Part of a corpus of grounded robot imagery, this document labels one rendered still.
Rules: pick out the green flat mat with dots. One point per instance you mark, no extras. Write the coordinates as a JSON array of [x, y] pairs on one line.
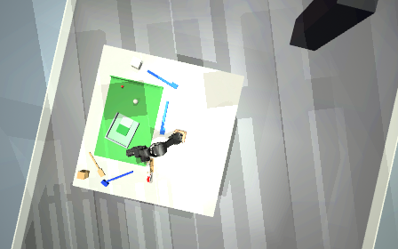
[[144, 112]]

